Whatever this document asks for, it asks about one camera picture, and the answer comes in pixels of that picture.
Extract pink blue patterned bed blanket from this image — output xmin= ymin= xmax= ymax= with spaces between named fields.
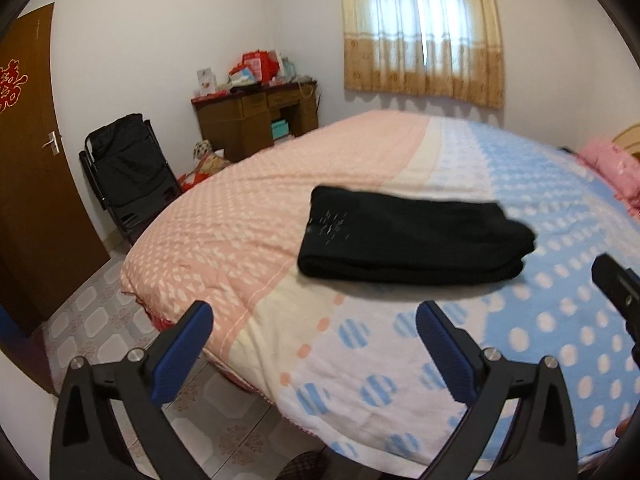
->
xmin=120 ymin=112 xmax=639 ymax=478

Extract tan patterned window curtain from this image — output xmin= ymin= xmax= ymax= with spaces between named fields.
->
xmin=341 ymin=0 xmax=506 ymax=110

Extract cream wooden headboard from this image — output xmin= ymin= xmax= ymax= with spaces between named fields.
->
xmin=613 ymin=124 xmax=640 ymax=159

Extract red items on desk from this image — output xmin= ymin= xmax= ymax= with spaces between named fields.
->
xmin=229 ymin=50 xmax=297 ymax=86

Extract teal box in desk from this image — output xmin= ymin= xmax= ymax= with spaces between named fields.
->
xmin=271 ymin=119 xmax=290 ymax=140

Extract black pants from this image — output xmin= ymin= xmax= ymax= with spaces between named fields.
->
xmin=297 ymin=185 xmax=536 ymax=287

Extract bags beside desk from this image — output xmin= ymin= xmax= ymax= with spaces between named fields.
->
xmin=178 ymin=140 xmax=231 ymax=192

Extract white photo frame card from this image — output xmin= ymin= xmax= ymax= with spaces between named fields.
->
xmin=196 ymin=67 xmax=217 ymax=96

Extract pink pillow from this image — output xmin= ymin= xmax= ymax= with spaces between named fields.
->
xmin=578 ymin=139 xmax=640 ymax=218

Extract dark wooden desk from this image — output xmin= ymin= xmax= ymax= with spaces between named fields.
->
xmin=191 ymin=79 xmax=319 ymax=162

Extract brown wooden door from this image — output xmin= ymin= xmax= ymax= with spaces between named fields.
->
xmin=1 ymin=4 xmax=110 ymax=392

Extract black folding chair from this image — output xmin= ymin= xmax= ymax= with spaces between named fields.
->
xmin=79 ymin=113 xmax=182 ymax=244

